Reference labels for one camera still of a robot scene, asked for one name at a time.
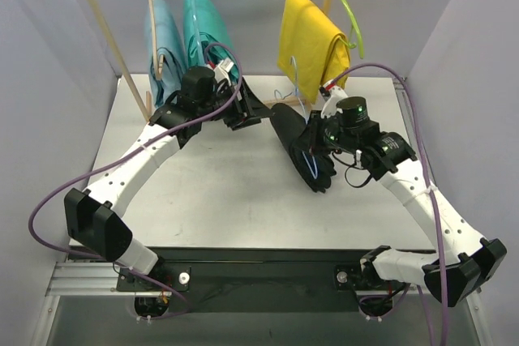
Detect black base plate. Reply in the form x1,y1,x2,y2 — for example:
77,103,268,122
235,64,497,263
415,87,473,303
115,245,410,314

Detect black denim trousers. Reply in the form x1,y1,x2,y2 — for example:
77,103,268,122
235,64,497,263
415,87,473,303
242,78,337,194

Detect teal plastic hanger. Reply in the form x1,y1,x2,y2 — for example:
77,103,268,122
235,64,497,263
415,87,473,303
190,0,204,65

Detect light blue wire hanger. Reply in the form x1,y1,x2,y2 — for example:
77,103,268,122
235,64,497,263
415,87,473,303
274,56,319,179

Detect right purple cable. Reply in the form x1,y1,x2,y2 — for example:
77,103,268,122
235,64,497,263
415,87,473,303
320,62,449,346

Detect light blue trousers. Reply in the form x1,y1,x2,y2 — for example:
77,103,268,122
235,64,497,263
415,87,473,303
144,0,187,109

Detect yellow trousers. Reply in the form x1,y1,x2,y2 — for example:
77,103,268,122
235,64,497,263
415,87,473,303
277,0,350,104

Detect wooden hanger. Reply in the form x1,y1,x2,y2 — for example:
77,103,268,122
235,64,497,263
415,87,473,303
148,0,165,81

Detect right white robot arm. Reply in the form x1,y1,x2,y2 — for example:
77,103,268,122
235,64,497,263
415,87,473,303
307,86,507,307

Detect aluminium frame rail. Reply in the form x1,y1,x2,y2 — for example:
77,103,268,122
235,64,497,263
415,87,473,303
44,76,494,346

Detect teal trousers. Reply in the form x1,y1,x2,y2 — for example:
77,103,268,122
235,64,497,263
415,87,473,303
183,0,234,67

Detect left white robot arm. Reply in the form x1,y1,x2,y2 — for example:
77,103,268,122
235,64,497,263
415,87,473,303
64,58,261,290

